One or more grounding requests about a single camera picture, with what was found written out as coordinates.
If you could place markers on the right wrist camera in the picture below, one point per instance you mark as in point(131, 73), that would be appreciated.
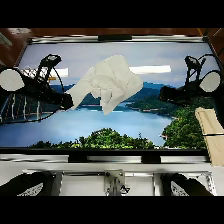
point(191, 62)

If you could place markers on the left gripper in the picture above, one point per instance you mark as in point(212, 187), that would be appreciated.
point(66, 101)

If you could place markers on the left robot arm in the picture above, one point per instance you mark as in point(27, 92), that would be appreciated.
point(31, 86)

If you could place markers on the white T-shirt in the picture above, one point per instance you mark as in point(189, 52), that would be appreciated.
point(111, 83)

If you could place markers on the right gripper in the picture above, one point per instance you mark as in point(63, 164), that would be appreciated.
point(168, 94)

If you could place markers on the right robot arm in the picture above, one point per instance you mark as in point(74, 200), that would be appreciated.
point(200, 91)

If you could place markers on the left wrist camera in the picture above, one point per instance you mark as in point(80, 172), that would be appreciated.
point(50, 60)

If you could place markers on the beige garment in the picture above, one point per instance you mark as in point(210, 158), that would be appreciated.
point(213, 133)

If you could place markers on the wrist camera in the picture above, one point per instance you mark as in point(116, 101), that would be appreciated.
point(50, 60)
point(191, 62)

